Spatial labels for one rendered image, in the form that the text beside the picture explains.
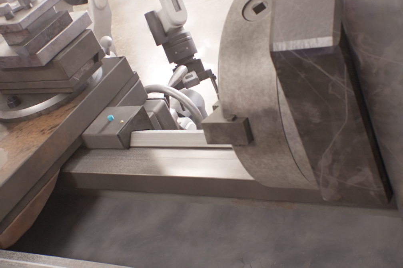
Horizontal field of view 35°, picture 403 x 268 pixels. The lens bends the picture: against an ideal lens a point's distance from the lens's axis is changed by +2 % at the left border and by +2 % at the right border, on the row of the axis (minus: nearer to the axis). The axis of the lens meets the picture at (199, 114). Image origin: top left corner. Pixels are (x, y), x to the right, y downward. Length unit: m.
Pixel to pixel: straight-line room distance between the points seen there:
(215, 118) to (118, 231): 0.66
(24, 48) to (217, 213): 0.48
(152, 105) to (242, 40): 0.84
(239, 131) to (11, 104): 0.83
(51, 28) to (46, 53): 0.05
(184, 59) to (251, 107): 1.15
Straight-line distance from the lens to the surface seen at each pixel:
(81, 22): 1.35
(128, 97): 1.44
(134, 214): 1.29
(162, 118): 1.45
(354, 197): 0.49
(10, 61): 1.33
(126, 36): 4.18
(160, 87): 1.55
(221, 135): 0.65
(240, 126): 0.63
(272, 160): 0.66
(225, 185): 1.08
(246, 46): 0.64
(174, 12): 1.75
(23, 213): 1.24
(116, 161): 1.25
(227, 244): 1.12
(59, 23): 1.31
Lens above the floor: 1.46
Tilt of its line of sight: 29 degrees down
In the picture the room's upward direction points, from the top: 25 degrees counter-clockwise
